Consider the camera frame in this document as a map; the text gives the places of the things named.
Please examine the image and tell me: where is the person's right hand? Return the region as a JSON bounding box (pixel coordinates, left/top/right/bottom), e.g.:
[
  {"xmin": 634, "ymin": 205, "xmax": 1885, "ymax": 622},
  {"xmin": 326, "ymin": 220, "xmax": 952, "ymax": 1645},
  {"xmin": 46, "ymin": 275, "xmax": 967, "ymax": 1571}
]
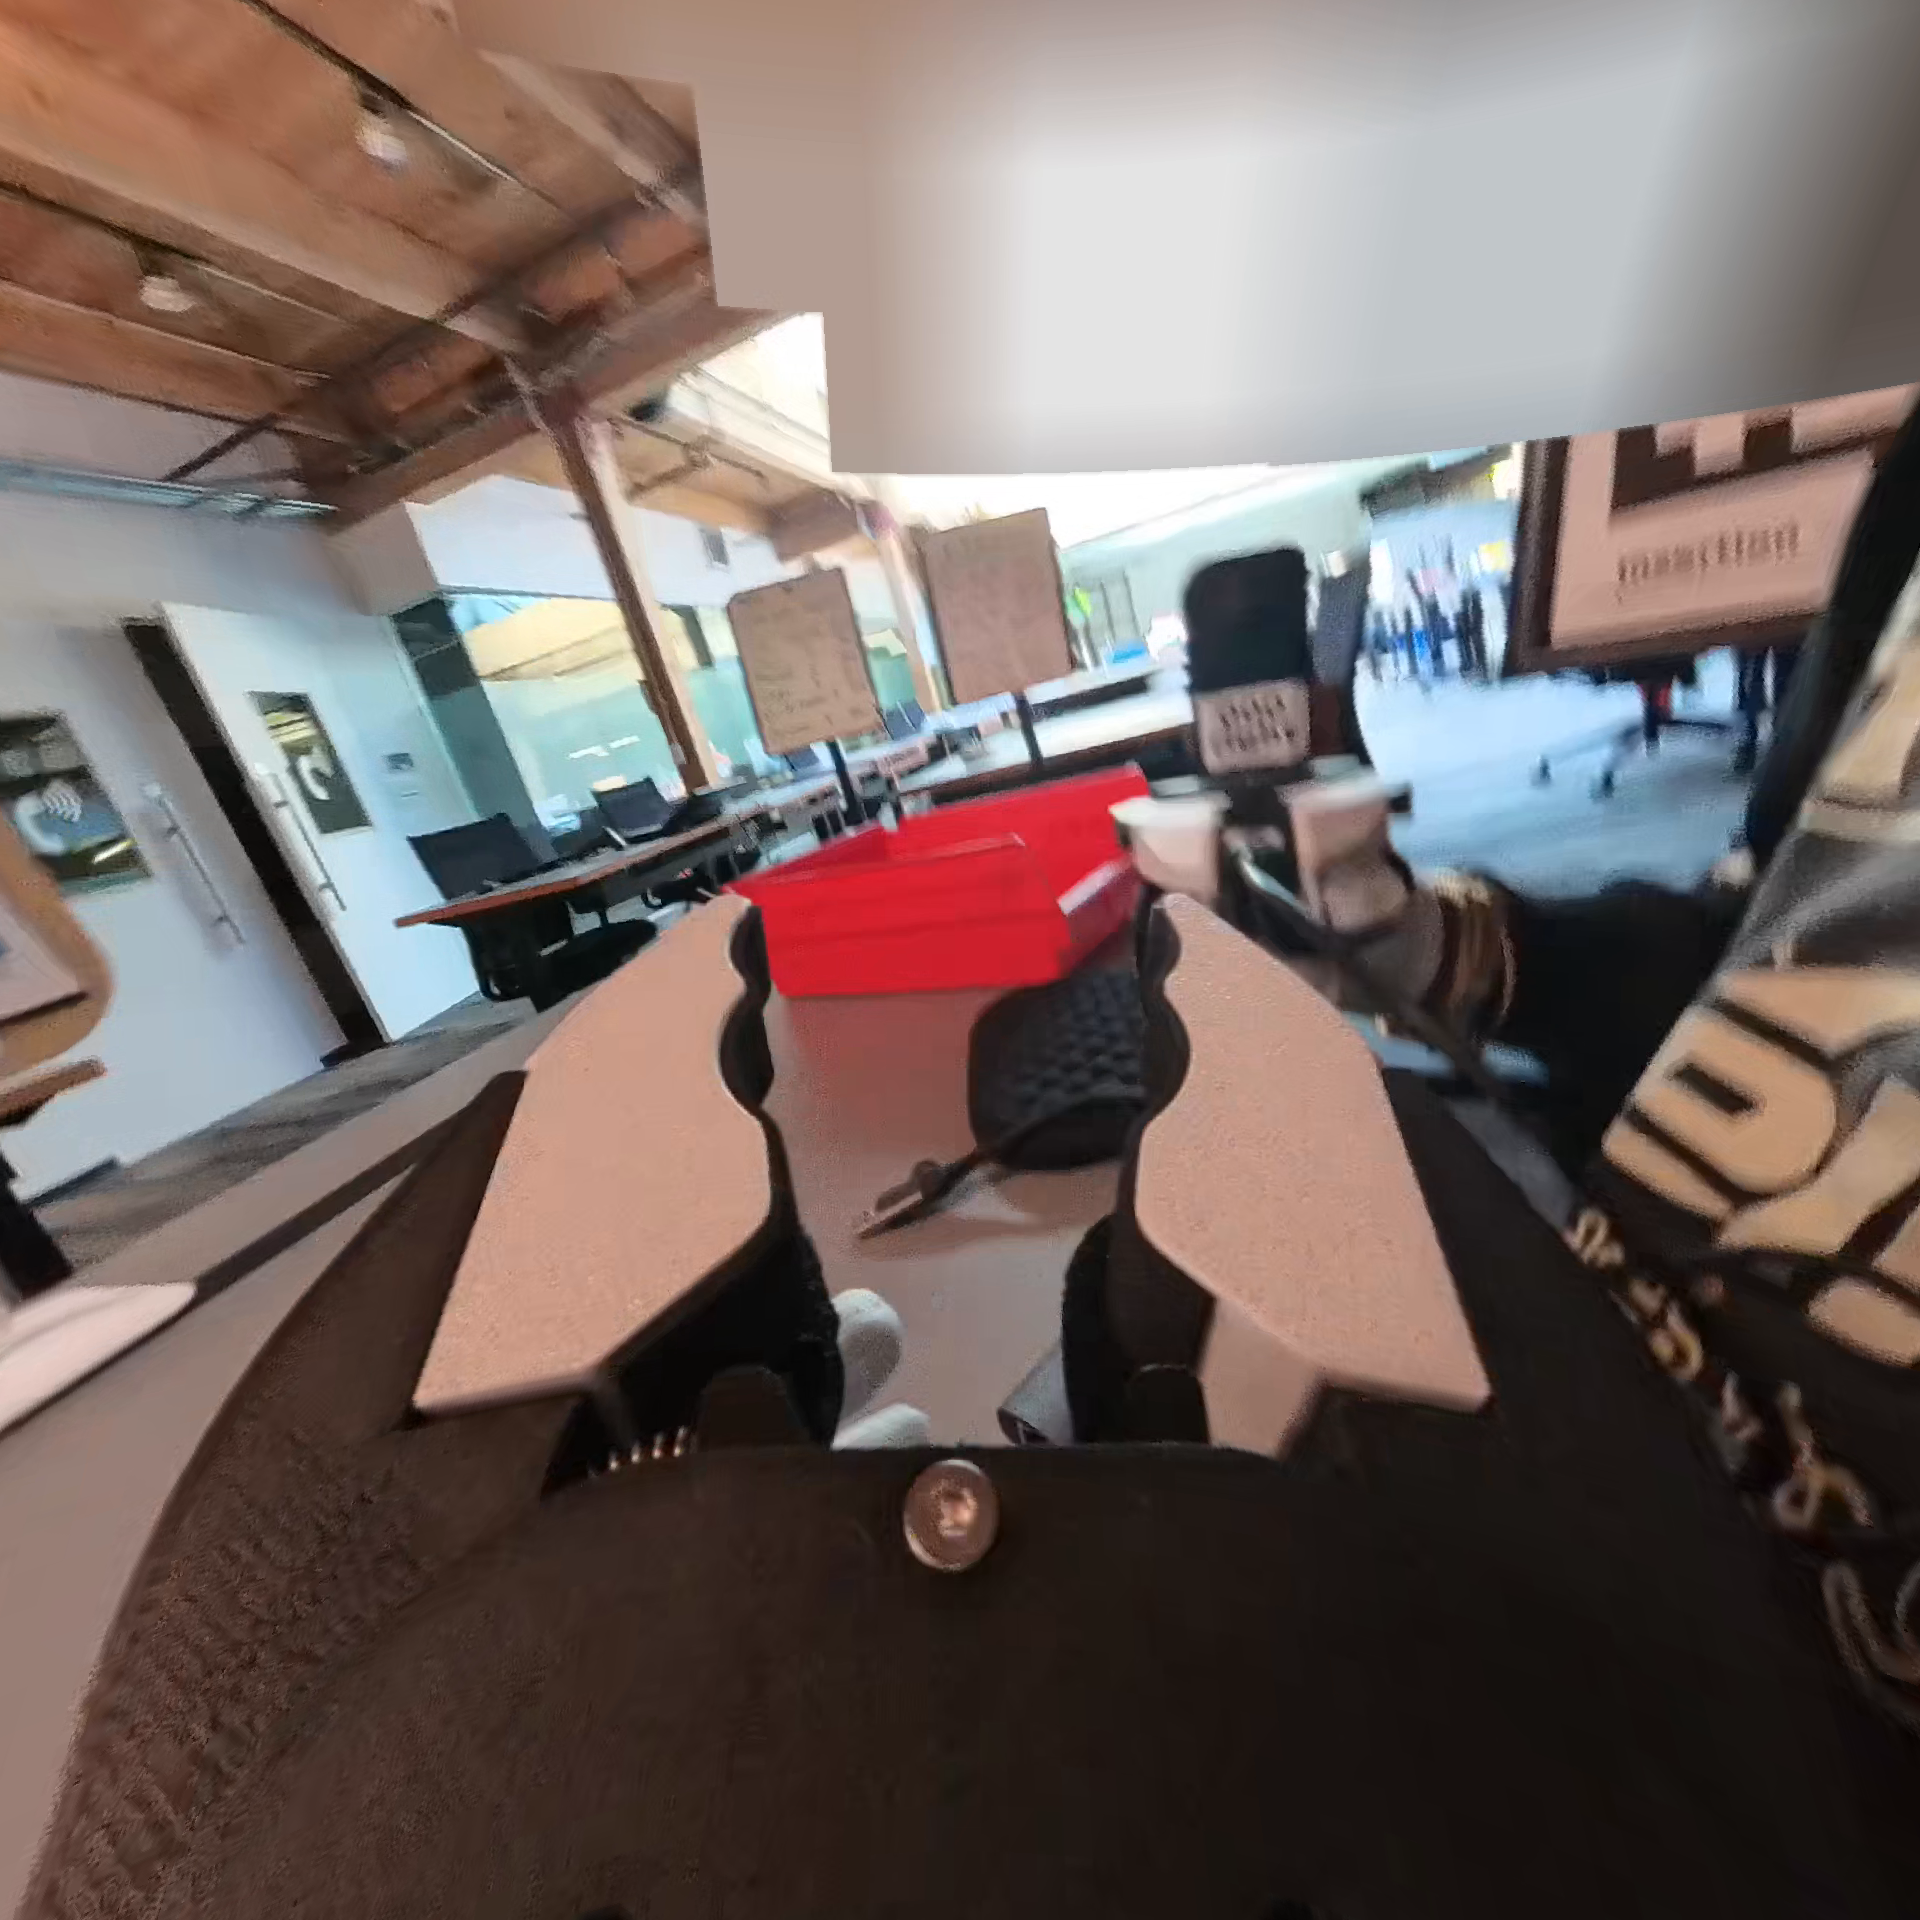
[{"xmin": 1350, "ymin": 862, "xmax": 1520, "ymax": 1057}]

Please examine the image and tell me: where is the framed printed tag board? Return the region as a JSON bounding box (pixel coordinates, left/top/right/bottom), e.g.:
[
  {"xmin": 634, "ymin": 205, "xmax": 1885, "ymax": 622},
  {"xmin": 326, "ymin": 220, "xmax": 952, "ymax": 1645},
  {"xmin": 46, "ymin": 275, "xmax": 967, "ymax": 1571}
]
[{"xmin": 1504, "ymin": 384, "xmax": 1920, "ymax": 680}]

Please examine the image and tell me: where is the whiteboard on stand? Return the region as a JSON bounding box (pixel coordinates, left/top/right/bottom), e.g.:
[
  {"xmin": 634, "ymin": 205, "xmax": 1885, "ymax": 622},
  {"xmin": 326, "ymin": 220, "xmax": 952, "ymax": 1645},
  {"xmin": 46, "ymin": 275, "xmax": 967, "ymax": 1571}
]
[
  {"xmin": 727, "ymin": 564, "xmax": 888, "ymax": 761},
  {"xmin": 911, "ymin": 507, "xmax": 1075, "ymax": 711}
]

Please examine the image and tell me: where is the white door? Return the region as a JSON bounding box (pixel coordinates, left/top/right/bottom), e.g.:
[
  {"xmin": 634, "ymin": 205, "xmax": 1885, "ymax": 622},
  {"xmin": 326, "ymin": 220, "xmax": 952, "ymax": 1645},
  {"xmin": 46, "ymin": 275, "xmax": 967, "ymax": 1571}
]
[{"xmin": 127, "ymin": 598, "xmax": 435, "ymax": 1052}]

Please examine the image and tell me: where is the person's right forearm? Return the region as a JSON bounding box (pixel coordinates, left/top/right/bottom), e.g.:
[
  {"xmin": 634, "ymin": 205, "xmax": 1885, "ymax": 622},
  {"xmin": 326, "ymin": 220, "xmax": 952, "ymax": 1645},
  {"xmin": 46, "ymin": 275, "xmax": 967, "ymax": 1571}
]
[{"xmin": 1499, "ymin": 877, "xmax": 1757, "ymax": 1157}]

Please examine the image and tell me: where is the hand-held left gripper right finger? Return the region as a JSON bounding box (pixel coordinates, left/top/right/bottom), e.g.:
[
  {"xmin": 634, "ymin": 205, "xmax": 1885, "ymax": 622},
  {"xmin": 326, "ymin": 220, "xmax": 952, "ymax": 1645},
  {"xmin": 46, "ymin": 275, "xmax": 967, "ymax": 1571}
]
[{"xmin": 1129, "ymin": 892, "xmax": 1495, "ymax": 1455}]

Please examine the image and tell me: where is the wooden post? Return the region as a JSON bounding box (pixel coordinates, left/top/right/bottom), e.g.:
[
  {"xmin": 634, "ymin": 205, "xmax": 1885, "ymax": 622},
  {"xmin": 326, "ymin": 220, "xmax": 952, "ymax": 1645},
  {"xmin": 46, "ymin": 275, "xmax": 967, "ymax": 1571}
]
[{"xmin": 533, "ymin": 390, "xmax": 719, "ymax": 797}]

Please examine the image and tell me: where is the dark door poster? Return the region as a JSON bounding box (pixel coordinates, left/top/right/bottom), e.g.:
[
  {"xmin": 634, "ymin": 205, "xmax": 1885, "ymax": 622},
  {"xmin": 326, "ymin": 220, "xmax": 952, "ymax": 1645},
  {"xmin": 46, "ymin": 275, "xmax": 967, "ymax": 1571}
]
[{"xmin": 246, "ymin": 691, "xmax": 374, "ymax": 837}]

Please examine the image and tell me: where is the red plastic bin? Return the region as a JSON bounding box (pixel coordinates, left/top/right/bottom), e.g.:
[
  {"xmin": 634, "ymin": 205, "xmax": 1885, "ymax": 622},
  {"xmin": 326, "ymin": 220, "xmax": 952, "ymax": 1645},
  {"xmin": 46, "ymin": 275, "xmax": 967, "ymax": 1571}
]
[{"xmin": 731, "ymin": 761, "xmax": 1153, "ymax": 1001}]

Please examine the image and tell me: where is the wooden office desk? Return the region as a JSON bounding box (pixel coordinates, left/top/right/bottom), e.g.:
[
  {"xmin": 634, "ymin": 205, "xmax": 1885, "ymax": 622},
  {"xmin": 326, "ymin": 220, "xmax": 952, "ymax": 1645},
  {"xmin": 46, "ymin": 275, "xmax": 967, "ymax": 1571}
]
[{"xmin": 392, "ymin": 809, "xmax": 768, "ymax": 975}]

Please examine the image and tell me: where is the black office chair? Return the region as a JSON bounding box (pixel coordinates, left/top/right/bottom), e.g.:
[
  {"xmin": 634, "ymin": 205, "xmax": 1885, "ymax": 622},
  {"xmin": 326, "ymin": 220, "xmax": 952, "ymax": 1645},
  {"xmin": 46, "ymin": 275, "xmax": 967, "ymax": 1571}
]
[{"xmin": 405, "ymin": 813, "xmax": 662, "ymax": 1011}]

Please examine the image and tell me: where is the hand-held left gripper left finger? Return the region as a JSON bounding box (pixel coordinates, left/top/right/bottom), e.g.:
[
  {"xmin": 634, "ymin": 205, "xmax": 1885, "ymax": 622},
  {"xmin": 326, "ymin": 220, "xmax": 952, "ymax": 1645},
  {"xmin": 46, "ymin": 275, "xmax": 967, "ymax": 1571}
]
[{"xmin": 411, "ymin": 896, "xmax": 798, "ymax": 1419}]

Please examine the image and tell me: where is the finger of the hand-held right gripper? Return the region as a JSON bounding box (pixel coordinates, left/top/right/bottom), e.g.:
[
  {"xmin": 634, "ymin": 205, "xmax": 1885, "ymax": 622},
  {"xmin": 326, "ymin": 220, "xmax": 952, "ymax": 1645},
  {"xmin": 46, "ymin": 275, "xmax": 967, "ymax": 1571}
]
[
  {"xmin": 1286, "ymin": 772, "xmax": 1414, "ymax": 934},
  {"xmin": 1111, "ymin": 791, "xmax": 1234, "ymax": 894}
]

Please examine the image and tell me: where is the instruction sheet on stand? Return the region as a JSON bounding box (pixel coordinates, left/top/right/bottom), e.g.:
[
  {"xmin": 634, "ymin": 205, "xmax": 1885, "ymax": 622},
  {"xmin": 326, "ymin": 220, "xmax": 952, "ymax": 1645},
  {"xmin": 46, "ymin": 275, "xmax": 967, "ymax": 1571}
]
[{"xmin": 0, "ymin": 809, "xmax": 200, "ymax": 1437}]

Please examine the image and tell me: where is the black hex-patterned pouch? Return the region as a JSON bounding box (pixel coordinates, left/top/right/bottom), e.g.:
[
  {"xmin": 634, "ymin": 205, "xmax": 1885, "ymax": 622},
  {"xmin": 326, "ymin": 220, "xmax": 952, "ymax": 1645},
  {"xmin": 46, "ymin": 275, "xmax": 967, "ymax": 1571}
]
[{"xmin": 963, "ymin": 966, "xmax": 1153, "ymax": 1174}]

